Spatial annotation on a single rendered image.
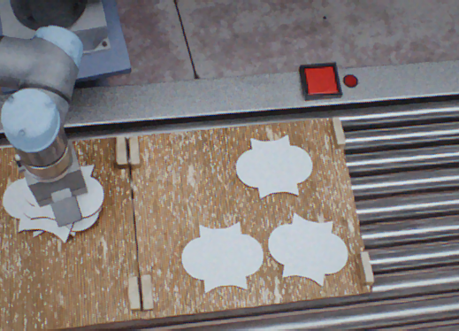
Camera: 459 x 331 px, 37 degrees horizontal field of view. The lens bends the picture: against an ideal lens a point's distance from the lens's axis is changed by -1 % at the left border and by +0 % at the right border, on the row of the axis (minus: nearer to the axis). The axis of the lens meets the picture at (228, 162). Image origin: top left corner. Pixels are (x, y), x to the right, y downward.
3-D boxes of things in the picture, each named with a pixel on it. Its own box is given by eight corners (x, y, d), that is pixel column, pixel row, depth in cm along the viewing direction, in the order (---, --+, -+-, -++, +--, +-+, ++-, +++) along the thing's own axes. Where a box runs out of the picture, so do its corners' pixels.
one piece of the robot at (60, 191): (26, 209, 100) (47, 240, 115) (86, 190, 102) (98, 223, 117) (7, 138, 104) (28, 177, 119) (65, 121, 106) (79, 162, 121)
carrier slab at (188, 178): (129, 139, 133) (128, 135, 132) (335, 120, 138) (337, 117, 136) (144, 320, 120) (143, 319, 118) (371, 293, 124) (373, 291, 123)
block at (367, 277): (355, 254, 125) (359, 250, 123) (365, 253, 126) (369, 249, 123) (362, 287, 123) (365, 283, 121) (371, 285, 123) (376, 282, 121)
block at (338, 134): (329, 123, 135) (332, 117, 133) (338, 122, 136) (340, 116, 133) (334, 150, 133) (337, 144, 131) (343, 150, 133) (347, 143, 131)
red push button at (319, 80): (302, 72, 142) (303, 68, 141) (331, 69, 143) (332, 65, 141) (308, 97, 140) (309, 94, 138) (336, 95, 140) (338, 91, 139)
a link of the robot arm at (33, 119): (64, 86, 94) (48, 142, 90) (74, 121, 104) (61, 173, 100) (7, 77, 94) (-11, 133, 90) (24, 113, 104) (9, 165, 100)
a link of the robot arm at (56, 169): (73, 159, 101) (19, 176, 100) (78, 171, 106) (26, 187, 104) (60, 116, 104) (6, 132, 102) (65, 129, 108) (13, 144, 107)
